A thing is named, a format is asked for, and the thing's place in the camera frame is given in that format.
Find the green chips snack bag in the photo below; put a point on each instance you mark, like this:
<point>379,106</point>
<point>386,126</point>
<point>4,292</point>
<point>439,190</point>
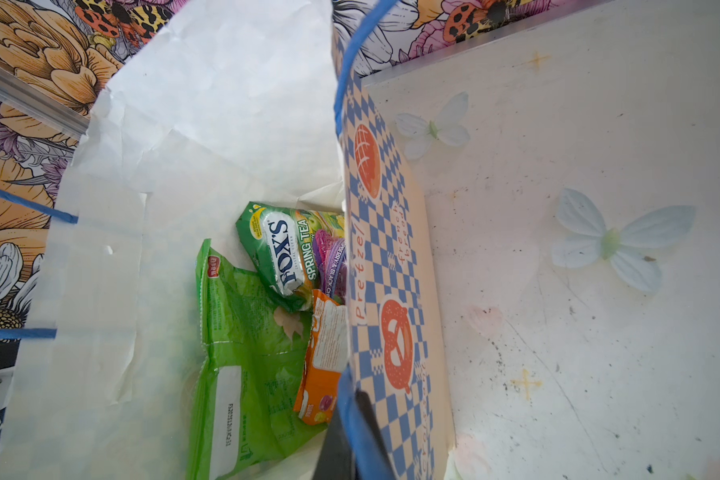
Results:
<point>254,359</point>

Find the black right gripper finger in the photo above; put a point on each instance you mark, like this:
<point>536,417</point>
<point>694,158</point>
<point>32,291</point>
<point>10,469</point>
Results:
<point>353,447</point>

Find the blue checkered paper bag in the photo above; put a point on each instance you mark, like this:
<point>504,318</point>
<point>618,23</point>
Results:
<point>231,102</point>

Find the green Fox's candy bag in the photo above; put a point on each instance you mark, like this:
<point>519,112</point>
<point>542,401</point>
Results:
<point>279,242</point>

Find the orange white snack bag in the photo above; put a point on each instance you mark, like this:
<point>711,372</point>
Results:
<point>326,358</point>

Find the aluminium corner post left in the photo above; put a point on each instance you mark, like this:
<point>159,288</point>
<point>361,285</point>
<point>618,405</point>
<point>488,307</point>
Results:
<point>39,106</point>

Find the purple Fox's candy bag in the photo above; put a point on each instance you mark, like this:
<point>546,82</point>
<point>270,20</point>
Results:
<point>331,261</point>

